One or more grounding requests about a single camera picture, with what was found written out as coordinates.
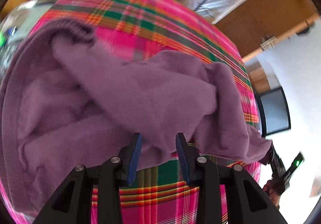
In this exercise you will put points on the person's right hand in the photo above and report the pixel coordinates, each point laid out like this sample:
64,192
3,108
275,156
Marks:
270,188

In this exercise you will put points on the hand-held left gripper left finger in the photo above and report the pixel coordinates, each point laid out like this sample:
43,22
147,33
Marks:
134,158

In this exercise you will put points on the wooden board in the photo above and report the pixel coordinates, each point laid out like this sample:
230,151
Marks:
258,78

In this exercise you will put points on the pink green plaid bed sheet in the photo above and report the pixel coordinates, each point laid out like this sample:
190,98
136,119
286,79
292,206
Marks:
150,33

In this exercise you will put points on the dark hanging clothing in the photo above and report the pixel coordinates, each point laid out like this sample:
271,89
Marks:
307,29

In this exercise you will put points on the purple fleece pants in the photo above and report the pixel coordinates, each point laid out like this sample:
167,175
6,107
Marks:
125,101

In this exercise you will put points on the black mesh office chair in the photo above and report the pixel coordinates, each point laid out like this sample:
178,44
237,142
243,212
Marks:
274,111

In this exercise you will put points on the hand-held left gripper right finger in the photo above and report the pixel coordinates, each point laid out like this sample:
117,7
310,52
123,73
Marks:
181,158

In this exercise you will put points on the wooden door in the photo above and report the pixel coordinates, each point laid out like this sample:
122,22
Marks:
250,25

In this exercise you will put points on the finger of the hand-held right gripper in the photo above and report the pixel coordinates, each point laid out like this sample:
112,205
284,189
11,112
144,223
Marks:
267,155

